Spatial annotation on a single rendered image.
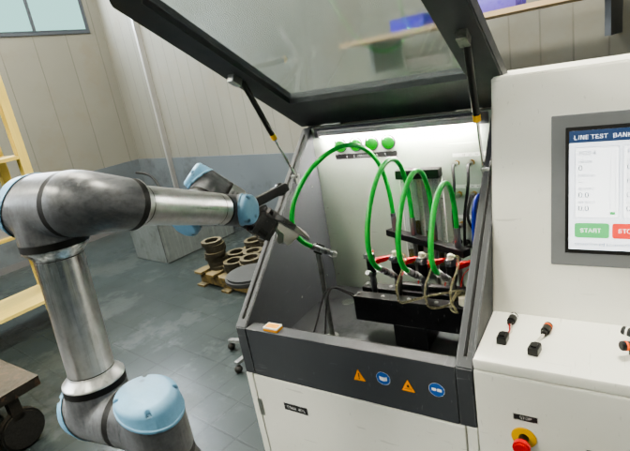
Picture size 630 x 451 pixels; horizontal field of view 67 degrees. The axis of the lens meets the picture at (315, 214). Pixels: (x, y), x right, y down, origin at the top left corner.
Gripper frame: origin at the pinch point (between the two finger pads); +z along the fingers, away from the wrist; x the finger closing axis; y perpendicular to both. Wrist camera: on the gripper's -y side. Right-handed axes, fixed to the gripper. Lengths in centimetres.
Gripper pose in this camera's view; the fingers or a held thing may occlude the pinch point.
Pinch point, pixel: (303, 234)
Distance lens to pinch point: 134.9
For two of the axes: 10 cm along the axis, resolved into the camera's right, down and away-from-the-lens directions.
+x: 3.3, -0.1, -9.4
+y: -4.9, 8.5, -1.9
